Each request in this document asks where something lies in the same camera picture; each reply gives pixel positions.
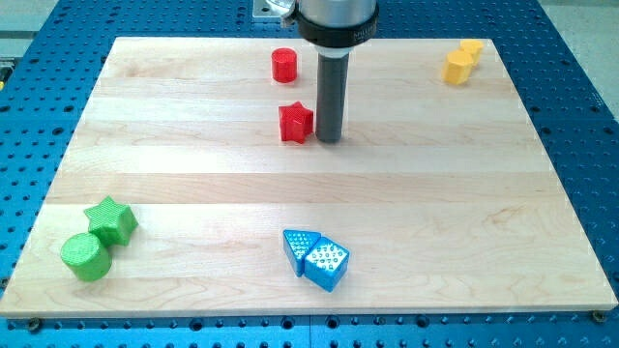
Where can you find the silver mounting bracket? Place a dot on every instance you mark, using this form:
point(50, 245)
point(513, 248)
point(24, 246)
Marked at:
point(266, 9)

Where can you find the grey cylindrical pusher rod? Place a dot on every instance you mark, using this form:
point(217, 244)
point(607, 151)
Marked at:
point(330, 97)

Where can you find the blue cube block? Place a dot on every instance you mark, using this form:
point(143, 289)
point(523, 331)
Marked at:
point(326, 264)

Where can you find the yellow hexagon block rear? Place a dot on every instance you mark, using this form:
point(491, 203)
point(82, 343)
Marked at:
point(474, 48)

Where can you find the green star block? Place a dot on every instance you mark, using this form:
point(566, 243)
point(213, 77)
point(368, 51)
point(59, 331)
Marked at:
point(113, 223)

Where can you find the right board corner screw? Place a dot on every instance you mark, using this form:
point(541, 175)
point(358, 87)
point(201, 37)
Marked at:
point(598, 316)

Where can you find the blue triangle block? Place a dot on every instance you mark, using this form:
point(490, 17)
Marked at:
point(297, 244)

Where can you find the yellow hexagon block front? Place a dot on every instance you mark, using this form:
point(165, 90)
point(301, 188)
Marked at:
point(457, 67)

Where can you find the board corner screw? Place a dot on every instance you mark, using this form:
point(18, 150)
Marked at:
point(598, 316)
point(33, 324)

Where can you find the light wooden board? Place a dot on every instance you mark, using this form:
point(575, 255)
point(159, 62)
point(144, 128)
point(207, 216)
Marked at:
point(444, 195)

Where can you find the red cylinder block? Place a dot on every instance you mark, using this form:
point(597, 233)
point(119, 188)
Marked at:
point(284, 64)

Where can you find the left board corner screw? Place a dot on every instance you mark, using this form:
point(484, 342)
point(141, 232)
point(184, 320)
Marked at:
point(33, 324)

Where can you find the green cylinder block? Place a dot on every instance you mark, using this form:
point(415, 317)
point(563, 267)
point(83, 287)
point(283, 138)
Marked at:
point(86, 256)

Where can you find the yellow hexagon block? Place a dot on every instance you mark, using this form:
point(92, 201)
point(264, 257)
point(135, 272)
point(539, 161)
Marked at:
point(457, 67)
point(474, 48)

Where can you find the red star block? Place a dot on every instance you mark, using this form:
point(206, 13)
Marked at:
point(296, 122)

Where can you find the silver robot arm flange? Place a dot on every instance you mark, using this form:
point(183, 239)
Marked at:
point(334, 27)

